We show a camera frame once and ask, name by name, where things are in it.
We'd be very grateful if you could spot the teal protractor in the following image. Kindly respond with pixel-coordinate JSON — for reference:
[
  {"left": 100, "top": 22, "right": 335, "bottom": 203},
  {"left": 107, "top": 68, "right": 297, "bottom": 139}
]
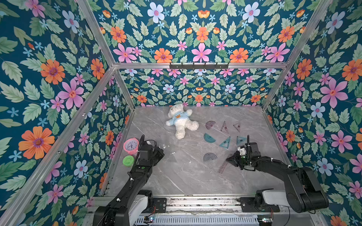
[{"left": 204, "top": 133, "right": 216, "bottom": 143}]

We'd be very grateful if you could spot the white vent grille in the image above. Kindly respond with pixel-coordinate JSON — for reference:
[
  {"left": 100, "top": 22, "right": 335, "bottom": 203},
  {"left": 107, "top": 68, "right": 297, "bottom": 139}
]
[{"left": 133, "top": 215, "right": 259, "bottom": 226}]

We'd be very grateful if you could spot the purple narrow triangle ruler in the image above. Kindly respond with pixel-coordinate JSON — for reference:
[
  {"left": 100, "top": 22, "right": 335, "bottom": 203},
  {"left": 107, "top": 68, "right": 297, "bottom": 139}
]
[{"left": 220, "top": 121, "right": 229, "bottom": 134}]

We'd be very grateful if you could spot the pink alarm clock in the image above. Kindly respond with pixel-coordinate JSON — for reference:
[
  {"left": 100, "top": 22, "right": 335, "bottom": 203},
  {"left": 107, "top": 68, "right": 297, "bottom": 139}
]
[{"left": 123, "top": 137, "right": 139, "bottom": 155}]

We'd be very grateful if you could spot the purple straight ruler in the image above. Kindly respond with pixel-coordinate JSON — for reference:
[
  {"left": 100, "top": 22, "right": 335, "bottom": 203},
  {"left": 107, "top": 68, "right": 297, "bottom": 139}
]
[{"left": 218, "top": 161, "right": 228, "bottom": 174}]

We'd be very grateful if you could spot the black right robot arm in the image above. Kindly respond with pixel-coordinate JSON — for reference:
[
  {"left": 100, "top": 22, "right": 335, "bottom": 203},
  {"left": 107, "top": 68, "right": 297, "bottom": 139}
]
[{"left": 226, "top": 137, "right": 329, "bottom": 213}]

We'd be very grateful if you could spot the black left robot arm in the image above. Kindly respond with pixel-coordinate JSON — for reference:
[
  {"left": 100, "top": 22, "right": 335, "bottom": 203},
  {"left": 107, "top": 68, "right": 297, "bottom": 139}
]
[{"left": 92, "top": 135, "right": 165, "bottom": 226}]

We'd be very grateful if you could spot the green small jar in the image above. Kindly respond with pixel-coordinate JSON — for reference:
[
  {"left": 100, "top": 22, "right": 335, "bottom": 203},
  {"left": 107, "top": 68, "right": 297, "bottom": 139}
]
[{"left": 122, "top": 155, "right": 135, "bottom": 167}]

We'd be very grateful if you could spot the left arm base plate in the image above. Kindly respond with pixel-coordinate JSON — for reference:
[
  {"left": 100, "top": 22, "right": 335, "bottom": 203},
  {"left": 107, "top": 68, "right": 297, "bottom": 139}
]
[{"left": 142, "top": 198, "right": 167, "bottom": 214}]

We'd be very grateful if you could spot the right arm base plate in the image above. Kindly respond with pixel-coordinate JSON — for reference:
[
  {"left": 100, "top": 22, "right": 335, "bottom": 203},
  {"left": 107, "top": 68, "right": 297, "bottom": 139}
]
[{"left": 237, "top": 197, "right": 281, "bottom": 213}]

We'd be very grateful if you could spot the teal triangle ruler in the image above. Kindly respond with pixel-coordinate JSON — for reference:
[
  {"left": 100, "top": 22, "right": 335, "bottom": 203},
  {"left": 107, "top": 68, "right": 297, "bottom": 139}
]
[
  {"left": 236, "top": 136, "right": 247, "bottom": 147},
  {"left": 219, "top": 137, "right": 231, "bottom": 149}
]

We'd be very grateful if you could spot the purple protractor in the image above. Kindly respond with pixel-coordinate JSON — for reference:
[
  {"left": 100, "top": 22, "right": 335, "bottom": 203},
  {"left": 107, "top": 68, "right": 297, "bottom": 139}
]
[{"left": 205, "top": 121, "right": 216, "bottom": 130}]

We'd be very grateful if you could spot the white teddy bear blue shirt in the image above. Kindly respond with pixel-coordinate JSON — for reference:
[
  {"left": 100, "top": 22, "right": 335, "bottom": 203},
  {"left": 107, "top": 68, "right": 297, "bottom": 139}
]
[{"left": 166, "top": 104, "right": 199, "bottom": 140}]

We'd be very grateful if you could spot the black hook rail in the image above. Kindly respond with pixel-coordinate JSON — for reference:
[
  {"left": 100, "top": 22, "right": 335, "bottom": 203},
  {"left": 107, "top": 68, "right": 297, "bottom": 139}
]
[{"left": 169, "top": 63, "right": 229, "bottom": 70}]

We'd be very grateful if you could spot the purple wide triangle ruler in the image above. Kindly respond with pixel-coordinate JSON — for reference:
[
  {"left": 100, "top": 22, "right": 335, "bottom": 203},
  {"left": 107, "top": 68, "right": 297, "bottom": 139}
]
[{"left": 233, "top": 122, "right": 241, "bottom": 133}]

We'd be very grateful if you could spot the grey blue protractor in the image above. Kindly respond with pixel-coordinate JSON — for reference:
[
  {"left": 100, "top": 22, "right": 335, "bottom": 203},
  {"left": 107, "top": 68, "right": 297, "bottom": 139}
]
[{"left": 203, "top": 153, "right": 218, "bottom": 162}]

